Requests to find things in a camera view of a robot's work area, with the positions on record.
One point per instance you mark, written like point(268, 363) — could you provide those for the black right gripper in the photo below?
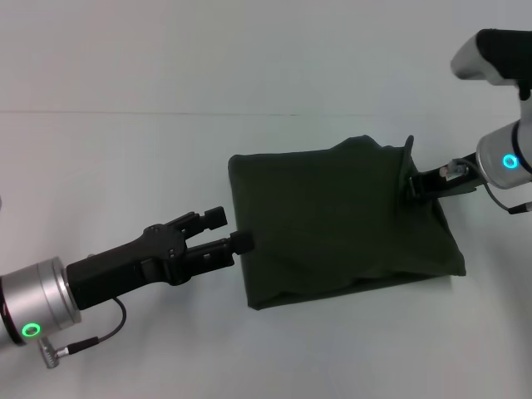
point(451, 178)

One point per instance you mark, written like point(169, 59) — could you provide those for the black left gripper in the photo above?
point(120, 266)

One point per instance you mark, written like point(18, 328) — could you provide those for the dark green t-shirt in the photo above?
point(332, 220)

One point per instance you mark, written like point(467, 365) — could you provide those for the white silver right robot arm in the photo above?
point(505, 158)

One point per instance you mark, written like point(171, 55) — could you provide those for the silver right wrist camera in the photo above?
point(490, 54)

